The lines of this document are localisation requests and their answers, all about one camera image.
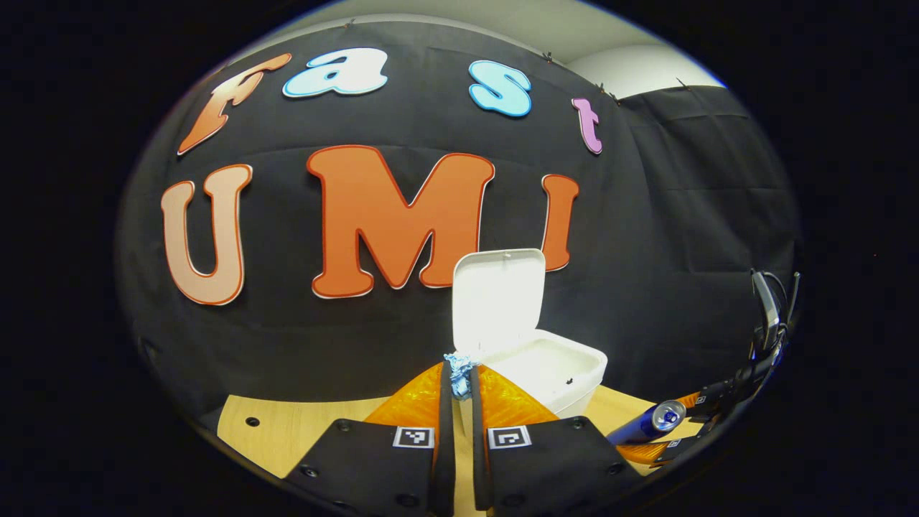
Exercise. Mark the wooden desktop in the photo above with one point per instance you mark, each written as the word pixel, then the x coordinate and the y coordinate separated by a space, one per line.
pixel 287 438

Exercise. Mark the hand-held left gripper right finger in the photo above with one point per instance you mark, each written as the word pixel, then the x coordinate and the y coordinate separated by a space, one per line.
pixel 479 445

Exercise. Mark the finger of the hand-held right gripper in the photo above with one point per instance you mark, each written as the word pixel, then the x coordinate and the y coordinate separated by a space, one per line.
pixel 650 452
pixel 707 402

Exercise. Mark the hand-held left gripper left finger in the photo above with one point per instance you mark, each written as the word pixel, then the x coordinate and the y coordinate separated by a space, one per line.
pixel 445 445

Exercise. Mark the white desktop garbage bin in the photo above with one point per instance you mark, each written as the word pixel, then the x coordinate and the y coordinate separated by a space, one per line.
pixel 495 301

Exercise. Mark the blue pop can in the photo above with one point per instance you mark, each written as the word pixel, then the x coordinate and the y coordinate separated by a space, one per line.
pixel 642 425

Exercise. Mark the black backdrop cloth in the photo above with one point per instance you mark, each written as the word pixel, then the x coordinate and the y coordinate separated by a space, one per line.
pixel 344 345

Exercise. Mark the paper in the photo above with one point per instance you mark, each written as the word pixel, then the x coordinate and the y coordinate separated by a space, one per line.
pixel 458 373

